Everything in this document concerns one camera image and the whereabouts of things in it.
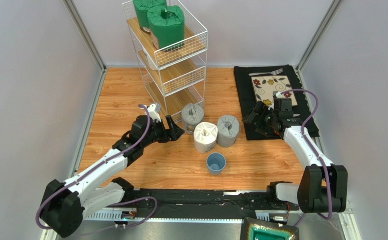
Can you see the green toilet paper roll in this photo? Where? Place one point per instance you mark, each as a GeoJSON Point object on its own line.
{"type": "Point", "coordinates": [167, 25]}
{"type": "Point", "coordinates": [141, 8]}

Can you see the white wire shelf rack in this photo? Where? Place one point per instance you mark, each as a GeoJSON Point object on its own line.
{"type": "Point", "coordinates": [181, 66]}

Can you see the silver fork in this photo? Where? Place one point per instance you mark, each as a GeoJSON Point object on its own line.
{"type": "Point", "coordinates": [273, 73]}

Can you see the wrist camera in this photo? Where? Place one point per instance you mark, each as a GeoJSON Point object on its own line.
{"type": "Point", "coordinates": [153, 111]}
{"type": "Point", "coordinates": [278, 95]}

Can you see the floral square plate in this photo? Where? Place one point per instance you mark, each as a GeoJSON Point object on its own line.
{"type": "Point", "coordinates": [266, 86]}

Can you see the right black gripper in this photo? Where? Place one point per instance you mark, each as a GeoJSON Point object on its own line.
{"type": "Point", "coordinates": [258, 117]}

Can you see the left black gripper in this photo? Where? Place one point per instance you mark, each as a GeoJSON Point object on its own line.
{"type": "Point", "coordinates": [177, 132]}

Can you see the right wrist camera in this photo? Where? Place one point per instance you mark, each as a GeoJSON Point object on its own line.
{"type": "Point", "coordinates": [278, 95]}

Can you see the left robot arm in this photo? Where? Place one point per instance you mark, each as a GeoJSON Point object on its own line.
{"type": "Point", "coordinates": [66, 204]}

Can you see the grey toilet paper roll back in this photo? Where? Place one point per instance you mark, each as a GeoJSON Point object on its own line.
{"type": "Point", "coordinates": [192, 115]}

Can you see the white toilet paper roll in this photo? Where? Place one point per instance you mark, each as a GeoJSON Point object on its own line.
{"type": "Point", "coordinates": [150, 62]}
{"type": "Point", "coordinates": [205, 137]}

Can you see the grey toilet paper roll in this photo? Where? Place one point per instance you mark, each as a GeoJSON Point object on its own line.
{"type": "Point", "coordinates": [228, 131]}
{"type": "Point", "coordinates": [192, 115]}

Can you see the blue plastic cup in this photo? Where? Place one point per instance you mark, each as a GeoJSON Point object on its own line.
{"type": "Point", "coordinates": [216, 163]}

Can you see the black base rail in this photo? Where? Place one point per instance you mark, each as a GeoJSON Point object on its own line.
{"type": "Point", "coordinates": [206, 204]}

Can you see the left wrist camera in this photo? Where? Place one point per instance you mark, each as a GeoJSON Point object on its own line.
{"type": "Point", "coordinates": [153, 111]}

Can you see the teal glazed square dish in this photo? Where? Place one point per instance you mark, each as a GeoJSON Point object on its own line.
{"type": "Point", "coordinates": [254, 229]}

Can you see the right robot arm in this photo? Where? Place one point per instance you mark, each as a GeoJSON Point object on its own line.
{"type": "Point", "coordinates": [323, 186]}

